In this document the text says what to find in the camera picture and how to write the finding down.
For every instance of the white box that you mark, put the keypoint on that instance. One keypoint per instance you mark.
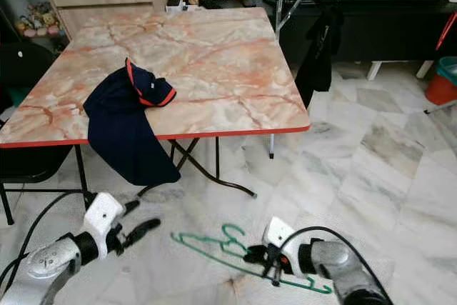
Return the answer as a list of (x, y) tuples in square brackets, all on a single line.
[(180, 6)]

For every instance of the orange waste bin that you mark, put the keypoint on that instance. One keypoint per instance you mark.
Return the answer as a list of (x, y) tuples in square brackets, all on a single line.
[(441, 92)]

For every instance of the black TV console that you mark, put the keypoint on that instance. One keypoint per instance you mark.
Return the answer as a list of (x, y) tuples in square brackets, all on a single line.
[(393, 33)]

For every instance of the black polo shirt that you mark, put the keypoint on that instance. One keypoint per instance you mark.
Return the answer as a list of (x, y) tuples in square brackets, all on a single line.
[(321, 55)]

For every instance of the dark glass display cabinet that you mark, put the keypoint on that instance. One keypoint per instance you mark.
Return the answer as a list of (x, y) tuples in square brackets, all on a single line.
[(11, 12)]

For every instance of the green plastic hanger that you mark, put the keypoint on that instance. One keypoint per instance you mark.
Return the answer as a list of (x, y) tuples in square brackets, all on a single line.
[(232, 244)]

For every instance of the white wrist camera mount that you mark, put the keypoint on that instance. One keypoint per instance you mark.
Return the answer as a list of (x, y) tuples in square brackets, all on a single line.
[(278, 233), (103, 216)]

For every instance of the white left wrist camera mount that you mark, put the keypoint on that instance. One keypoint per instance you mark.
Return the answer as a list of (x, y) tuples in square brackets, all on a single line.
[(103, 216)]

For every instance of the navy polo shirt red-striped collar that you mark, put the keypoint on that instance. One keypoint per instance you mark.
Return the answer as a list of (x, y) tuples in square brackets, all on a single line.
[(121, 133)]

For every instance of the black folding chair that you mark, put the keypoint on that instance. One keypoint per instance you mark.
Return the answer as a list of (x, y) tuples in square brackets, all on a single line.
[(21, 69)]

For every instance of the red plastic hanger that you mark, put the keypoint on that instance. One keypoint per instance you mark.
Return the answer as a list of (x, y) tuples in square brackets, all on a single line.
[(447, 32)]

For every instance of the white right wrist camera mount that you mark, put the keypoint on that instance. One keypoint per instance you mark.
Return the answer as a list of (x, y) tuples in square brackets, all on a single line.
[(278, 233)]

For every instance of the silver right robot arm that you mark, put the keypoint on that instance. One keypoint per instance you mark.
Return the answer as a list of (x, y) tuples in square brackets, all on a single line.
[(335, 262)]

